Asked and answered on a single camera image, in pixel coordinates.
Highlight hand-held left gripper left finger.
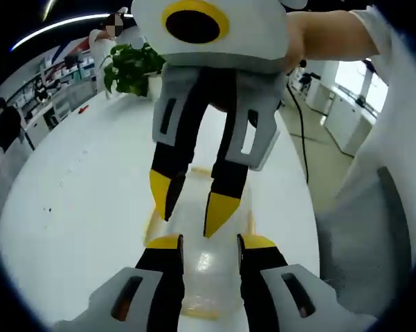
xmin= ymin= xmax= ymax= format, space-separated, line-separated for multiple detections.
xmin=53 ymin=234 xmax=186 ymax=332

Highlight person in white shirt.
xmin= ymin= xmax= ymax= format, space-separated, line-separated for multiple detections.
xmin=313 ymin=5 xmax=416 ymax=321

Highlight long curved ceiling light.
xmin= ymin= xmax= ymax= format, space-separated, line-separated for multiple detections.
xmin=9 ymin=12 xmax=112 ymax=53

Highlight white low cabinet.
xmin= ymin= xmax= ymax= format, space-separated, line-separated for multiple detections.
xmin=322 ymin=90 xmax=380 ymax=157

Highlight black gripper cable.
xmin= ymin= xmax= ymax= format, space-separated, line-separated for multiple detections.
xmin=284 ymin=82 xmax=311 ymax=184

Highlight white counter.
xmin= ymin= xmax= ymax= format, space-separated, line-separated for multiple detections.
xmin=19 ymin=82 xmax=98 ymax=140

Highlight green potted plant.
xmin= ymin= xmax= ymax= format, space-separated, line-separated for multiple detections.
xmin=102 ymin=42 xmax=168 ymax=98

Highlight white storage shelves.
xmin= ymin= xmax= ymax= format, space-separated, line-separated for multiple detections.
xmin=5 ymin=51 xmax=98 ymax=117

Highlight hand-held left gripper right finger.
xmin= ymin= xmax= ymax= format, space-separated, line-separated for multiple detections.
xmin=236 ymin=234 xmax=379 ymax=332

